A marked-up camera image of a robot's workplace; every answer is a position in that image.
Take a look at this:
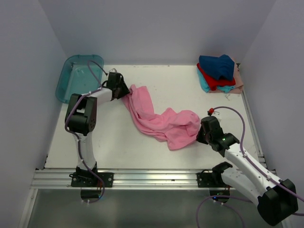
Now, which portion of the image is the pink t-shirt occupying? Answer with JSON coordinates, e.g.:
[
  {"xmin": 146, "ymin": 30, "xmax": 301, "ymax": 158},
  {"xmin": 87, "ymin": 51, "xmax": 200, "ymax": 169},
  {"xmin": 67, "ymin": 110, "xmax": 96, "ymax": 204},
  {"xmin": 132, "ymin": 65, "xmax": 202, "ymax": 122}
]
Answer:
[{"xmin": 122, "ymin": 85, "xmax": 200, "ymax": 151}]

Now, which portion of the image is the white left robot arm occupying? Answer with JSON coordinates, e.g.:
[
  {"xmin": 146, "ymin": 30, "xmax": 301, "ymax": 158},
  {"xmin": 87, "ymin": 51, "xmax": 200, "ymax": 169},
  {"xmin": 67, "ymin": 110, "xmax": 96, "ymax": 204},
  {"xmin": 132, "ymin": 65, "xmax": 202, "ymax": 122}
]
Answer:
[{"xmin": 65, "ymin": 72, "xmax": 130, "ymax": 187}]

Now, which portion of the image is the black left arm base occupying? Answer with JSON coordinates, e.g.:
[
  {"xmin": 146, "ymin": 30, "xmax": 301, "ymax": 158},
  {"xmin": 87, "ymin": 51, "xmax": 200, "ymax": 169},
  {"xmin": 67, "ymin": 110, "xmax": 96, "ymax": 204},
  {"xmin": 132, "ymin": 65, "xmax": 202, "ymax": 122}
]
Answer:
[{"xmin": 69, "ymin": 167, "xmax": 114, "ymax": 188}]

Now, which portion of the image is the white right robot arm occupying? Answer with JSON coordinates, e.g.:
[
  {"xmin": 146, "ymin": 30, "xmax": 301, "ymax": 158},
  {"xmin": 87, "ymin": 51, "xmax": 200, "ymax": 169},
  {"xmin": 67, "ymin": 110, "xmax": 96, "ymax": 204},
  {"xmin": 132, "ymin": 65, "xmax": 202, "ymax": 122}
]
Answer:
[{"xmin": 197, "ymin": 116, "xmax": 298, "ymax": 226}]

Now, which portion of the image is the teal plastic bin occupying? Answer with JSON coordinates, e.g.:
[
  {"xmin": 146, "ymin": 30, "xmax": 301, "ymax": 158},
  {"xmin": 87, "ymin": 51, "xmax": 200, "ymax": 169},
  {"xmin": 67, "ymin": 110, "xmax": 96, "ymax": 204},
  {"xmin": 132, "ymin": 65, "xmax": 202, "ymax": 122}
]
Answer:
[{"xmin": 56, "ymin": 55, "xmax": 104, "ymax": 104}]

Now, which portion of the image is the red folded t-shirt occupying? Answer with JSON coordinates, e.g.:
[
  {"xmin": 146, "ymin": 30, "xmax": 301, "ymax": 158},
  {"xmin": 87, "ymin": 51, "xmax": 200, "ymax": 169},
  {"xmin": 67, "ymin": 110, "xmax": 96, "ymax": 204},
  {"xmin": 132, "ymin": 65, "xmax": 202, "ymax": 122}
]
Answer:
[{"xmin": 197, "ymin": 63, "xmax": 236, "ymax": 91}]

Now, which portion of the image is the light blue folded t-shirt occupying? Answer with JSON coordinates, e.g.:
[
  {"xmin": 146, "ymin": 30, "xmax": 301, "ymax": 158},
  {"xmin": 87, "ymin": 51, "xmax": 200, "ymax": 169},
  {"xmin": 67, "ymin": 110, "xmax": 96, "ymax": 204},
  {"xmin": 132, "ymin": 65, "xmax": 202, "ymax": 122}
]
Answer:
[{"xmin": 197, "ymin": 69, "xmax": 235, "ymax": 93}]

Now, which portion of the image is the beige folded t-shirt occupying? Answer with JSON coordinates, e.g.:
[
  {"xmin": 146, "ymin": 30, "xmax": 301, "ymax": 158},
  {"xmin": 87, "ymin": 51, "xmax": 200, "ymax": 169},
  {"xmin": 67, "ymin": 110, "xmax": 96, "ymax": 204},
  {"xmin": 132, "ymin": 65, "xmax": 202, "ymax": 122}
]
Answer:
[{"xmin": 229, "ymin": 57, "xmax": 244, "ymax": 94}]

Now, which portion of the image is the dark blue folded t-shirt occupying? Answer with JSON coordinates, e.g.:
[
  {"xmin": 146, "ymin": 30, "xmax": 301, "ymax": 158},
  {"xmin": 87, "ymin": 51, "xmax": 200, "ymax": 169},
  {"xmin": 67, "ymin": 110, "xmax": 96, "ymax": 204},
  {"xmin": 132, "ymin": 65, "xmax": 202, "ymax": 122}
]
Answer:
[{"xmin": 199, "ymin": 55, "xmax": 235, "ymax": 81}]

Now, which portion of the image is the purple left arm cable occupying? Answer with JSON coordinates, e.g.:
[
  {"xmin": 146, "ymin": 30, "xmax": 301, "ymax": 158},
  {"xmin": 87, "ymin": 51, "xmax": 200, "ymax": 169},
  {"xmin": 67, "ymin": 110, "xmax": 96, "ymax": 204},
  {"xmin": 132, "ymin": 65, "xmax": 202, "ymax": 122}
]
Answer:
[{"xmin": 64, "ymin": 59, "xmax": 109, "ymax": 202}]

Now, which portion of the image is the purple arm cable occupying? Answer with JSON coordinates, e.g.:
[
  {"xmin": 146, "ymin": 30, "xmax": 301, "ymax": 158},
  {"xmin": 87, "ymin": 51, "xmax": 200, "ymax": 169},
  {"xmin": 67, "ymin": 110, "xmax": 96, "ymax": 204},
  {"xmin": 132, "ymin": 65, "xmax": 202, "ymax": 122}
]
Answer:
[
  {"xmin": 196, "ymin": 106, "xmax": 304, "ymax": 228},
  {"xmin": 64, "ymin": 59, "xmax": 109, "ymax": 202}
]

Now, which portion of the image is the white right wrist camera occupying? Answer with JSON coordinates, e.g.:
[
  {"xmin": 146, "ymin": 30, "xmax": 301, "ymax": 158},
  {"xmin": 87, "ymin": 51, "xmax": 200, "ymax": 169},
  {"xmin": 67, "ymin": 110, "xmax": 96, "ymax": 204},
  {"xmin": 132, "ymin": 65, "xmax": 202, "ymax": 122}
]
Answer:
[{"xmin": 207, "ymin": 108, "xmax": 222, "ymax": 122}]

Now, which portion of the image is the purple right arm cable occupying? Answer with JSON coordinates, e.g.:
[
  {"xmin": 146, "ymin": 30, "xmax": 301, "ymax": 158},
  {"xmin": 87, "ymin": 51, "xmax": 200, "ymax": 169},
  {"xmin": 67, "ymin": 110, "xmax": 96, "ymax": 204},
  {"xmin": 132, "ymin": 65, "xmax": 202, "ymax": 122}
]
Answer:
[{"xmin": 196, "ymin": 106, "xmax": 304, "ymax": 228}]

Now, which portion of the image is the aluminium mounting rail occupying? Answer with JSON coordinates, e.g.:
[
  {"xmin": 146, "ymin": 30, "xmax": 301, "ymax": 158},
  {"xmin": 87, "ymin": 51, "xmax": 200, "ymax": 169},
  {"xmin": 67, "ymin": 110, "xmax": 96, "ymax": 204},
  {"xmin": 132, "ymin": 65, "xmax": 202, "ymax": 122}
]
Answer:
[{"xmin": 30, "ymin": 169, "xmax": 200, "ymax": 190}]

